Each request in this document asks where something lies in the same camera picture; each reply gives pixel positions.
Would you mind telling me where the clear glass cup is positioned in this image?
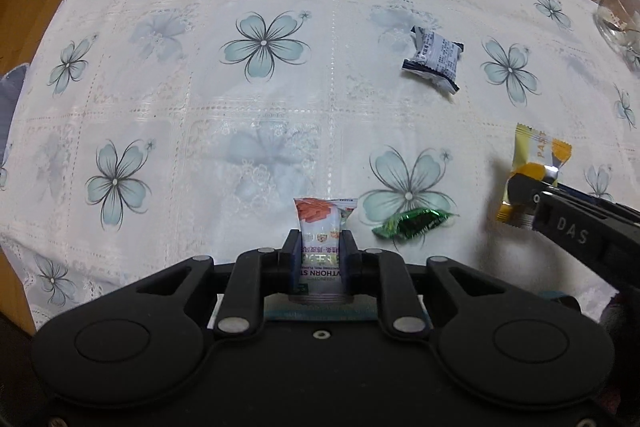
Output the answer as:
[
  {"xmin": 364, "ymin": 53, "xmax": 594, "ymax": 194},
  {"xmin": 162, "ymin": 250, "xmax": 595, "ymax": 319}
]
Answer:
[{"xmin": 596, "ymin": 0, "xmax": 640, "ymax": 54}]

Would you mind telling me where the black white snack packet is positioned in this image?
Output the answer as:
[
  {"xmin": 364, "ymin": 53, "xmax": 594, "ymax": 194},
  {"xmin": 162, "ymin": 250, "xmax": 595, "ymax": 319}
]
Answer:
[{"xmin": 402, "ymin": 26, "xmax": 465, "ymax": 95}]

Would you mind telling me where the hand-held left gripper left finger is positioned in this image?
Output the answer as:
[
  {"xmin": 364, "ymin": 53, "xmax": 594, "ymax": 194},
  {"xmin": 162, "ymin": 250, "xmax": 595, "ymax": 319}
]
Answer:
[{"xmin": 134, "ymin": 230, "xmax": 303, "ymax": 341}]

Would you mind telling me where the white floral lace tablecloth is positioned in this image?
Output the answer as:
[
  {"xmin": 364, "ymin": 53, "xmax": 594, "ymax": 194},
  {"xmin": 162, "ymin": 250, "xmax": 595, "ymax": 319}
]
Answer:
[{"xmin": 0, "ymin": 0, "xmax": 640, "ymax": 333}]

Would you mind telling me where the yellow white snack packet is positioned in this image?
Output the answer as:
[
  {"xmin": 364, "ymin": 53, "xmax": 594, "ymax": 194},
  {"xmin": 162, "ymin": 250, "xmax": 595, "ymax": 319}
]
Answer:
[{"xmin": 496, "ymin": 123, "xmax": 573, "ymax": 228}]

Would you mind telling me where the green wrapped candy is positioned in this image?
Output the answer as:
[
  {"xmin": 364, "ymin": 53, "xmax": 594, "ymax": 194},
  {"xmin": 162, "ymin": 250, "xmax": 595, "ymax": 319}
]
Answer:
[{"xmin": 372, "ymin": 208, "xmax": 460, "ymax": 240}]

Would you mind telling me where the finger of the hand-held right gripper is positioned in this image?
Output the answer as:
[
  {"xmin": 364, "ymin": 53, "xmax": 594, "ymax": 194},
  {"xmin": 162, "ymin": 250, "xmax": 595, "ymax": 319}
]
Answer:
[{"xmin": 507, "ymin": 174, "xmax": 551, "ymax": 208}]

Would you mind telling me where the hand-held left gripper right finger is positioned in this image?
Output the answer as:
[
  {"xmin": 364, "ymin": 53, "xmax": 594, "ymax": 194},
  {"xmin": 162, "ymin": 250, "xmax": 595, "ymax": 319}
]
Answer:
[{"xmin": 339, "ymin": 230, "xmax": 504, "ymax": 341}]

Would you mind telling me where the white red snack packet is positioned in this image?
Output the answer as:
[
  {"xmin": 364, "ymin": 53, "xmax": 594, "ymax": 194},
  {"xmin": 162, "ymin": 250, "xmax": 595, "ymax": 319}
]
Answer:
[{"xmin": 292, "ymin": 197, "xmax": 357, "ymax": 305}]

